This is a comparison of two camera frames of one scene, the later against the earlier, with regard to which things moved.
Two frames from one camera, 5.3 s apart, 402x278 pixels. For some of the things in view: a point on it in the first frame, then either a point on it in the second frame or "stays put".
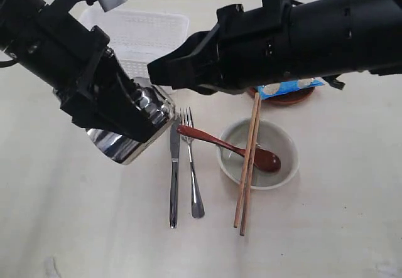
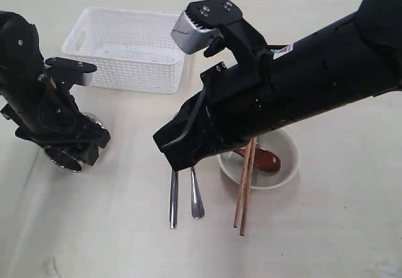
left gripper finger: (116, 103) -> (97, 137)
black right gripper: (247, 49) -> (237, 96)
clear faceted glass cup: (159, 110) -> (65, 160)
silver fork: (186, 120) stays put
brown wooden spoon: (266, 160) stays put
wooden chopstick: (246, 159) stays put
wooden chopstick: (250, 165) stays put
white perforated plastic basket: (134, 34) stays put
